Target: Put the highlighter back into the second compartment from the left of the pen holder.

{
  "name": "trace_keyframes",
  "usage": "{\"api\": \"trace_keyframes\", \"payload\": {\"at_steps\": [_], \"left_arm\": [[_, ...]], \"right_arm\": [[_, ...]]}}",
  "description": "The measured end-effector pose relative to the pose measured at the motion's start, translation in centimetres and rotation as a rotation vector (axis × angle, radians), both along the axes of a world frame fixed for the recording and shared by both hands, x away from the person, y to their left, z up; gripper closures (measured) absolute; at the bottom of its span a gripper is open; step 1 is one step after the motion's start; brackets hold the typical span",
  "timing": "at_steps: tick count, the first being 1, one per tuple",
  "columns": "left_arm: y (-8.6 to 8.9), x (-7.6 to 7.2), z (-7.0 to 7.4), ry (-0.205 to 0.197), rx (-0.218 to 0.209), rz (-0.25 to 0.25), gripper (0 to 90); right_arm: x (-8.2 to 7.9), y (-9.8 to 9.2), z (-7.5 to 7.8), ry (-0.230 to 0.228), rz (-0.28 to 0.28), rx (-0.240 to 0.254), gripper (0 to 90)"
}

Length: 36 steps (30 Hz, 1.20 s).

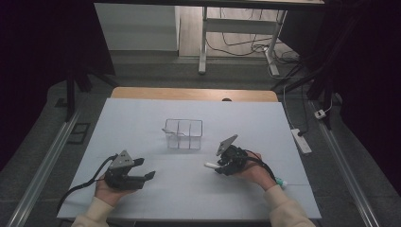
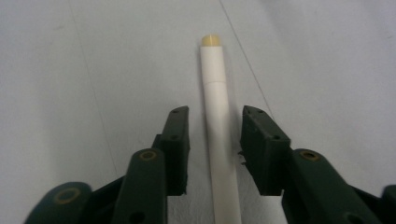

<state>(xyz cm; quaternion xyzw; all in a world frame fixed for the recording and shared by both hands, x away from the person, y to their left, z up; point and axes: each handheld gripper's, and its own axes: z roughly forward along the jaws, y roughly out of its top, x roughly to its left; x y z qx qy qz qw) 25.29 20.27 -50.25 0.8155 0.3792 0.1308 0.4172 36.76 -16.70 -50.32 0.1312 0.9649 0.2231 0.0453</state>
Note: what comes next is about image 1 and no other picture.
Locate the white board table cover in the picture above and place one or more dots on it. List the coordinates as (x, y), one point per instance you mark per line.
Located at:
(252, 119)

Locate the white stick with wooden ends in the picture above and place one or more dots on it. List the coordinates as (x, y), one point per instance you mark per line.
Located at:
(210, 165)

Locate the dark round table grommet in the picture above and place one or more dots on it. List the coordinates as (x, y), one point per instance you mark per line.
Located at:
(226, 100)

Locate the black metal stand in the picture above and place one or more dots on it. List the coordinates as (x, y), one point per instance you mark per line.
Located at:
(71, 94)
(318, 82)

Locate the white power strip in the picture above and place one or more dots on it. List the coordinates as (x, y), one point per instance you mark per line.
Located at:
(301, 143)

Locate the green and white glue stick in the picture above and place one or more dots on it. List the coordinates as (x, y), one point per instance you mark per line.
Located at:
(281, 182)

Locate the aluminium rail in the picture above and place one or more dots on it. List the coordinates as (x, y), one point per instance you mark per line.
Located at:
(346, 170)
(44, 170)

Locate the black plug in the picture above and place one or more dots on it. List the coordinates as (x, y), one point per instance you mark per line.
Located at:
(302, 133)

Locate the dark curtain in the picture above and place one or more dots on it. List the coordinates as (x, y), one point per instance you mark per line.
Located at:
(38, 63)
(372, 78)

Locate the small white adapter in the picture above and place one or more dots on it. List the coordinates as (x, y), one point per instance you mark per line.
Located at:
(320, 114)

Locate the person's right hand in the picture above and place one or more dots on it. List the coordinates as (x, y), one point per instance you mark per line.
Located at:
(257, 175)

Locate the white cabinet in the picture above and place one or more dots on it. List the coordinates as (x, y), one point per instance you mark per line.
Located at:
(138, 28)

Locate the white desk frame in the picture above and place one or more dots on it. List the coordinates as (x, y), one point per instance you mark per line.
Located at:
(239, 26)

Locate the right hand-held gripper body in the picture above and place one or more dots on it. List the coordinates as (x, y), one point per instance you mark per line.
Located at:
(235, 159)

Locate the clear plastic organizer box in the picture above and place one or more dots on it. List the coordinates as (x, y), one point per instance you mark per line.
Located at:
(184, 134)

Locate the person's left hand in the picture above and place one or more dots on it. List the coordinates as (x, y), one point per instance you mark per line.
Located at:
(108, 194)

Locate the wooden table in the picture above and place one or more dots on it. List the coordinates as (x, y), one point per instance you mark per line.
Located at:
(189, 94)

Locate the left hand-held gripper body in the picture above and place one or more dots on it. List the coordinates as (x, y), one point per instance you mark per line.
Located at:
(121, 176)

